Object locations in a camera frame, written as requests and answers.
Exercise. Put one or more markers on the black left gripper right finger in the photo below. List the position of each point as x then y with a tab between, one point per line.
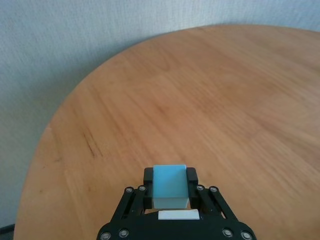
212	202

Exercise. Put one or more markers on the light blue cube block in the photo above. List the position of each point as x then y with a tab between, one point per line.
170	185

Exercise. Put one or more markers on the black baseboard strip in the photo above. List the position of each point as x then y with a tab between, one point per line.
6	228

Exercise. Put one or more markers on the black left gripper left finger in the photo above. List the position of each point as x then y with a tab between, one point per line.
132	202

